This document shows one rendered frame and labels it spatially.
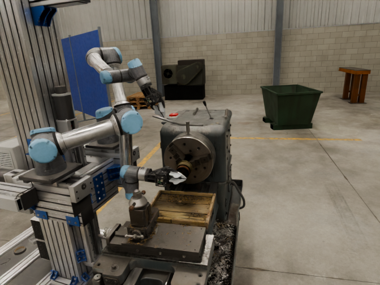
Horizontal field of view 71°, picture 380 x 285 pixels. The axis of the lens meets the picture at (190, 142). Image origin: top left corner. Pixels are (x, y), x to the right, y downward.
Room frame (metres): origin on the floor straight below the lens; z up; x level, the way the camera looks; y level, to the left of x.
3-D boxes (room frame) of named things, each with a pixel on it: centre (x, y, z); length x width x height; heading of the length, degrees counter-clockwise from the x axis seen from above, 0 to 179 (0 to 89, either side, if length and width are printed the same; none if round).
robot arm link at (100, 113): (1.78, 0.56, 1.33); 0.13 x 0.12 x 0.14; 123
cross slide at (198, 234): (0.98, 0.17, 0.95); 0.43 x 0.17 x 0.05; 76
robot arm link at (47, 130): (1.31, 0.74, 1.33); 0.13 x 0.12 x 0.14; 24
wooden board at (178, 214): (1.32, 0.07, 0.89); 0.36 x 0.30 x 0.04; 76
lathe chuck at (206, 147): (1.57, 0.01, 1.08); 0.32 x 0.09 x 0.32; 76
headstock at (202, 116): (1.97, -0.07, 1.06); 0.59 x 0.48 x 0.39; 166
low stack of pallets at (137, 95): (9.60, 1.59, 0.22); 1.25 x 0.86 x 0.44; 170
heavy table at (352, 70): (8.82, -5.41, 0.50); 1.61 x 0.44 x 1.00; 167
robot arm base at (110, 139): (1.78, 0.57, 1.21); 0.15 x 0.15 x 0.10
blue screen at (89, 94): (7.68, 3.05, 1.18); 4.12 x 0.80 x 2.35; 39
